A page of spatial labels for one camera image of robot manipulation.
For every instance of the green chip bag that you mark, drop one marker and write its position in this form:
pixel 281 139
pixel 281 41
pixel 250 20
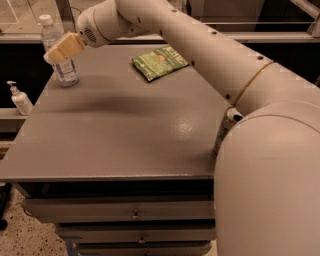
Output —
pixel 159 62

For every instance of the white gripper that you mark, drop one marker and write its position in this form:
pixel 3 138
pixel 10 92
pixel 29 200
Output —
pixel 85 29

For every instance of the metal railing frame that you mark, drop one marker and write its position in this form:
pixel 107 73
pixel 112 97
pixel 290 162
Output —
pixel 240 19

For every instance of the white pump dispenser bottle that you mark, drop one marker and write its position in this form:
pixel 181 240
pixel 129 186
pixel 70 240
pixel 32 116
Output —
pixel 20 99

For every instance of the silver blue energy drink can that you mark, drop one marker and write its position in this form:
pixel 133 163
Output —
pixel 230 118

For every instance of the blue plastic water bottle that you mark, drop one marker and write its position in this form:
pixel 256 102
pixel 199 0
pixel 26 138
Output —
pixel 65 71

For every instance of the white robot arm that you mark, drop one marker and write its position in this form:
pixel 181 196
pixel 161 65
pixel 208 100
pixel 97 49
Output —
pixel 267 170

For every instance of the grey drawer cabinet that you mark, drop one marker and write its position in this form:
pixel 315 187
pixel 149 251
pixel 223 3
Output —
pixel 121 166

